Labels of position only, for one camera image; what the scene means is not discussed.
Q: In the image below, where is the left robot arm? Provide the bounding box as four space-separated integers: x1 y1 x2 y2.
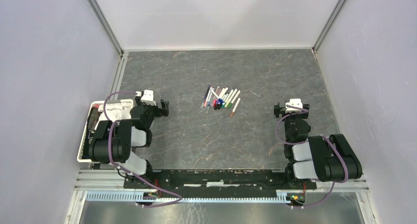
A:
88 99 169 189

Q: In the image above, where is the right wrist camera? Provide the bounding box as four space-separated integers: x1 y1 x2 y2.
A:
285 98 303 113

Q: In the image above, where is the brown capped white marker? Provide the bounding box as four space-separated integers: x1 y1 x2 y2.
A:
230 98 241 117

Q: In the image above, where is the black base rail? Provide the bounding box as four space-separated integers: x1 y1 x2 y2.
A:
123 169 317 199

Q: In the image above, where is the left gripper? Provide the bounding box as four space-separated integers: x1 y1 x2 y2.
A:
135 96 169 129

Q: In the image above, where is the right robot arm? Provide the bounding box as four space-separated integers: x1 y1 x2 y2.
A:
273 99 363 189

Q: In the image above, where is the white cloth in basket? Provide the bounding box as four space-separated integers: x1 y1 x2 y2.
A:
98 101 135 122

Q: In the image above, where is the white plastic basket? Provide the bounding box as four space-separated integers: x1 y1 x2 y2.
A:
77 99 137 163

